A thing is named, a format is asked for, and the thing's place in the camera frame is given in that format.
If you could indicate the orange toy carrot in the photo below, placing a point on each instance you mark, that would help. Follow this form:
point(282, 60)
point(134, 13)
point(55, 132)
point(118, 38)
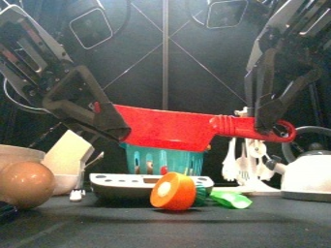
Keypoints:
point(183, 193)

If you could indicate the white toy knife block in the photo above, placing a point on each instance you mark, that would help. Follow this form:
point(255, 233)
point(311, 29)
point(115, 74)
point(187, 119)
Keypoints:
point(64, 155)

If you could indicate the white round toy strainer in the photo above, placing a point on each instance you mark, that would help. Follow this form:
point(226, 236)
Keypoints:
point(258, 148)

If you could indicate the white dish rack tray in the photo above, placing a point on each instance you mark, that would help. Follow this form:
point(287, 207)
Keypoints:
point(120, 184)

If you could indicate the white toy fork spatula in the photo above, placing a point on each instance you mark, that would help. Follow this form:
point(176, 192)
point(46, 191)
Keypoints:
point(228, 164)

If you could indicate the white slotted toy spatula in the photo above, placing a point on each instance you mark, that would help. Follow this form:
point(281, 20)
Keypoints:
point(242, 171)

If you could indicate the teal plastic basket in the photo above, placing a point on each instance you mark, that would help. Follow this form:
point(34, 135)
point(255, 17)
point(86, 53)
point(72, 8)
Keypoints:
point(172, 161)

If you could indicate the red toy food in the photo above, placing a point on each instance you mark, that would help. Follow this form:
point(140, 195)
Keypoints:
point(163, 170)

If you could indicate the beige bowl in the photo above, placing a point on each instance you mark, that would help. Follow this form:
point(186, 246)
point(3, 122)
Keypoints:
point(18, 155)

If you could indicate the small white toy piece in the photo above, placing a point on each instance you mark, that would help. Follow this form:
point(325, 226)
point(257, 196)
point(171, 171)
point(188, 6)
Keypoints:
point(76, 195)

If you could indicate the white utensil rack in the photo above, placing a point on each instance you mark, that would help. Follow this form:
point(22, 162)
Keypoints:
point(254, 185)

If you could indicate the brown toy ball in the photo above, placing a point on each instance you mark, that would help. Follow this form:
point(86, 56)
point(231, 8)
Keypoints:
point(26, 185)

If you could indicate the green toy leaf piece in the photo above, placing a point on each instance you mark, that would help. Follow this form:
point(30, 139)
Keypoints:
point(233, 200)

